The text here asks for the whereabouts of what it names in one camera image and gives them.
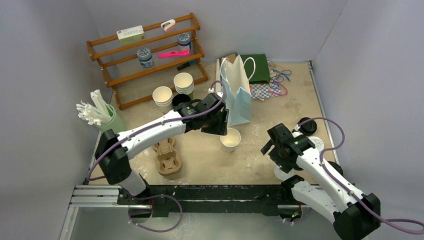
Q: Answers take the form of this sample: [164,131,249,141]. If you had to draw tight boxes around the single white paper cup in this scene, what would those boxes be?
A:
[220,128,241,153]

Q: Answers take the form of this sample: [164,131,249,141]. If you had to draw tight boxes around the light blue paper bag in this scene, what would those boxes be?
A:
[219,55,256,126]

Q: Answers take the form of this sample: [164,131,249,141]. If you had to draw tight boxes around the white cup stack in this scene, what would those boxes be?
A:
[152,86,173,114]
[173,72,194,100]

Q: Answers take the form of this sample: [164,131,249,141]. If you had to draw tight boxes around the white cup lid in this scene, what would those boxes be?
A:
[273,165,295,182]
[308,136,325,152]

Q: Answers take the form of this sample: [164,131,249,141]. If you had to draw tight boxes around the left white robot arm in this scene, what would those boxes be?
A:
[95,92,229,205]

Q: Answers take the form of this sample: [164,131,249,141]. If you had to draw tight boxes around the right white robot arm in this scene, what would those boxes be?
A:
[260,123,381,240]

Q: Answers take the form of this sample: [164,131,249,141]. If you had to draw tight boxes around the black paper cup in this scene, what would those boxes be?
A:
[171,93,192,108]

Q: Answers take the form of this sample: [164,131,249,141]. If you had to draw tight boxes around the stacked black cup lids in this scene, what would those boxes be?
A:
[328,161,344,176]

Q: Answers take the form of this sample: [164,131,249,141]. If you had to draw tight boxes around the checkered patterned paper bag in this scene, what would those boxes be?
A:
[249,82,288,100]

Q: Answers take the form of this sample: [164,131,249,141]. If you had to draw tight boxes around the brown pulp cup carrier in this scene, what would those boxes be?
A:
[152,137,183,177]

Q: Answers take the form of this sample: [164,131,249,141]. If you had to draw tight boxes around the black blue marker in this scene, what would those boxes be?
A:
[176,60,196,71]

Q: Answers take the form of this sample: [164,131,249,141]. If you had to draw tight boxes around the green paper bag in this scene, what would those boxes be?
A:
[241,54,271,84]

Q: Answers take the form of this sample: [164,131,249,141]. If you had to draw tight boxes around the pink marker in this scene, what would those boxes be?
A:
[157,50,191,59]

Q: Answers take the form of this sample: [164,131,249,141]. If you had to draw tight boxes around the right blue white jar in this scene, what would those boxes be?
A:
[177,32,192,52]

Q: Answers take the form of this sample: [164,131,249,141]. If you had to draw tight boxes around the blue white jar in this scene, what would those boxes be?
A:
[177,32,192,52]
[137,47,154,68]

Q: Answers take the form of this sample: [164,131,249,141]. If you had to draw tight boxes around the wooden shelf rack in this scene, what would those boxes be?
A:
[86,12,208,110]

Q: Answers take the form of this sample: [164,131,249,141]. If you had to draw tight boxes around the left blue white jar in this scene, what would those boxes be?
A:
[137,47,154,68]

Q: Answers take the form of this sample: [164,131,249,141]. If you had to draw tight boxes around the green straw holder cup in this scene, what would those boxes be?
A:
[96,104,127,134]

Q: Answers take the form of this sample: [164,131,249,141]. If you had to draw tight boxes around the pink white stapler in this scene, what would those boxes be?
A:
[160,19,176,33]

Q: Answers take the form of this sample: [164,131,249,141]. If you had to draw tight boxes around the white wrapped straws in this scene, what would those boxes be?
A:
[75,89,112,126]

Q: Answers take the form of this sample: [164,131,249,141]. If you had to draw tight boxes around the white green box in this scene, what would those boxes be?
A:
[116,25,146,46]

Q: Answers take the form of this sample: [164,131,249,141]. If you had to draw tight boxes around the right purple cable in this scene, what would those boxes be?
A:
[281,117,424,235]

